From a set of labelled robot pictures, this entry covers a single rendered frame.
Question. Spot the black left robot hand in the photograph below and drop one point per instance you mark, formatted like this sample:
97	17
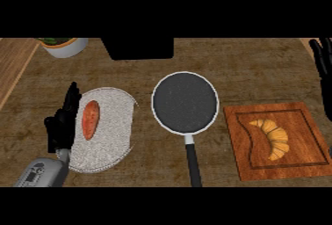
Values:
62	123

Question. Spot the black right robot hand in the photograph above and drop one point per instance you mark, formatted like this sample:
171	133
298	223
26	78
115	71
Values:
323	63

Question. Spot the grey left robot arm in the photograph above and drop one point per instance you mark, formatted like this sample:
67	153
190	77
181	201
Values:
42	172

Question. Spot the golden croissant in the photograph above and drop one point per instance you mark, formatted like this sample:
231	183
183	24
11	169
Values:
273	137

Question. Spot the brown wooden cutting board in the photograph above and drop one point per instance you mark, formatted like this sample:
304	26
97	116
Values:
275	140

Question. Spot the dark frying pan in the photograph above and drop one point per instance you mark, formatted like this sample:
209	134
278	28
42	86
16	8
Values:
185	108

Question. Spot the orange sweet potato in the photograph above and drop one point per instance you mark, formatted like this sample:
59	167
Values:
90	119

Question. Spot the grey oval placemat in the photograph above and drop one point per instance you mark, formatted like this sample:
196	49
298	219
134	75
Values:
103	129

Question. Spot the white plant pot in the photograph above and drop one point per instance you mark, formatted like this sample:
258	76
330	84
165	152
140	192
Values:
63	46

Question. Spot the black box appliance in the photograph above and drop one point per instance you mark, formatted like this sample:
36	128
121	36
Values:
137	48

